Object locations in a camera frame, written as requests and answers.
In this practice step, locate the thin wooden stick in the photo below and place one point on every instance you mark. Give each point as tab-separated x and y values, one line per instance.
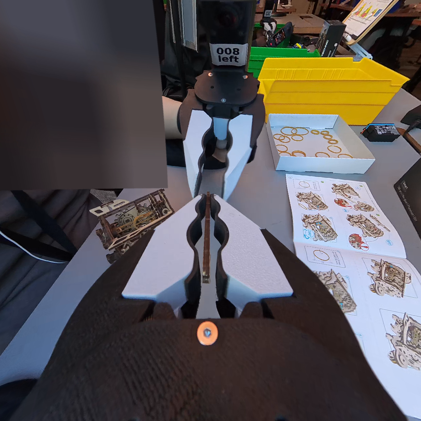
206	246

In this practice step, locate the black handheld device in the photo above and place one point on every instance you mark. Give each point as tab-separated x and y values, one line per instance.
279	34

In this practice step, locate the black printed carton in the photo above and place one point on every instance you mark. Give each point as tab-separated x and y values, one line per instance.
332	37

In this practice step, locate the green plastic bin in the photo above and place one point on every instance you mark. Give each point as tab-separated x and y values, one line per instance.
276	54

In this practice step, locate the printed instruction booklet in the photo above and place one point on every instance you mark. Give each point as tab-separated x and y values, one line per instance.
381	296

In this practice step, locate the person's left hand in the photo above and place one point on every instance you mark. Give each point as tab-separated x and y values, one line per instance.
221	145

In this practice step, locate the colourful printed board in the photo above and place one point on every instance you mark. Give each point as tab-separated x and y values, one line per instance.
368	16

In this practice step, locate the black angular object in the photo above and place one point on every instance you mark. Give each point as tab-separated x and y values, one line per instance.
412	118

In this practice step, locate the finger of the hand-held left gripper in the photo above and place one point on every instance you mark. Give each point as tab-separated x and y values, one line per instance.
194	138
241	141

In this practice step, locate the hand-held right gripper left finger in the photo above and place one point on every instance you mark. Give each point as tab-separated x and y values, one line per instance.
161	259

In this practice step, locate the loose rubber bands group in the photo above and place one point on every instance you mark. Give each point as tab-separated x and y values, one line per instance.
333	141

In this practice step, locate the white cardboard box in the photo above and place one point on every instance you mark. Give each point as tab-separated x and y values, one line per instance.
322	164

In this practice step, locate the person's left forearm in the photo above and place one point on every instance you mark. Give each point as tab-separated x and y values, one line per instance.
171	118

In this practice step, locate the grey mesh office chair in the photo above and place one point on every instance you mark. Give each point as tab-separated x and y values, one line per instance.
105	195

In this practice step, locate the black cardboard box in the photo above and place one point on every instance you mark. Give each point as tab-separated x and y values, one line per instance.
411	197

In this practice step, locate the yellow rubber band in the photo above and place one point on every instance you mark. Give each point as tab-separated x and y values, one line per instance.
144	218

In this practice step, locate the wooden mechanical model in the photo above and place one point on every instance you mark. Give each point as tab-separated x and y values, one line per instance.
131	223

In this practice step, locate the yellow plastic bin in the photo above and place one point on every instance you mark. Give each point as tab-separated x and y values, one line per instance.
329	95

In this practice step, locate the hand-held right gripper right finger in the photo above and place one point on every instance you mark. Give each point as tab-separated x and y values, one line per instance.
253	259

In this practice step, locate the black battery with blue label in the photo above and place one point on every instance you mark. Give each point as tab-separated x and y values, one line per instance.
381	133

